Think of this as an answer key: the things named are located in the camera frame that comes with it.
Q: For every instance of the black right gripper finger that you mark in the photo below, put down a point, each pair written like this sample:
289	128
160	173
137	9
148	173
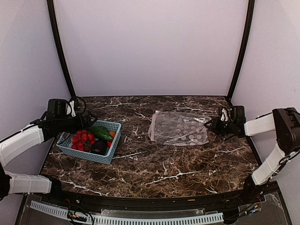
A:
210	127
211	122

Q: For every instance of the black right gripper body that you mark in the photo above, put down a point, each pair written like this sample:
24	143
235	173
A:
222	128

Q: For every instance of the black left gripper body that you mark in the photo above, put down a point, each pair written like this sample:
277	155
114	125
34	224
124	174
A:
77	125

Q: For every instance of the red fake grape bunch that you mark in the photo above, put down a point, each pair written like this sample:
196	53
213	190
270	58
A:
82	141

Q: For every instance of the green fake vegetable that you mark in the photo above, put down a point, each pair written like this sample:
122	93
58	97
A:
100	132

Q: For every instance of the dark purple fake eggplant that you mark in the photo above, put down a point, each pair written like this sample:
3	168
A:
99	147

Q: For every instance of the orange yellow fake mango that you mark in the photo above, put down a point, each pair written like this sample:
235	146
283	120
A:
112	134

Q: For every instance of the clear zip top bag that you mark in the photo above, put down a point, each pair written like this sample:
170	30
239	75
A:
178	128

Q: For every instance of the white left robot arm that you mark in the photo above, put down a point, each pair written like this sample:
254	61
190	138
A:
61	116

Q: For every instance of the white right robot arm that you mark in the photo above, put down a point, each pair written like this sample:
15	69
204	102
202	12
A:
284	123

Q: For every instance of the light blue plastic basket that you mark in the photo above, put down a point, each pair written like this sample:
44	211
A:
64	143

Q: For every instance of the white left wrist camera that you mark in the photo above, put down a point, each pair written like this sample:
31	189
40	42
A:
70	109

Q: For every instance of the black left frame post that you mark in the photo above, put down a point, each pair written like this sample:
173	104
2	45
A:
59	47

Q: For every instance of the black frame post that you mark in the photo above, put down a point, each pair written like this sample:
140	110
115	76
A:
243	47
59	47

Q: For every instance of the black front rail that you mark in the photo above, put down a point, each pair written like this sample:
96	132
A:
219	202

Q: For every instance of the white slotted cable duct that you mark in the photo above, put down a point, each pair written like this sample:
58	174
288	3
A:
122	217

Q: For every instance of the black right frame post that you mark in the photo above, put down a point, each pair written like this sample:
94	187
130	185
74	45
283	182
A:
243	47

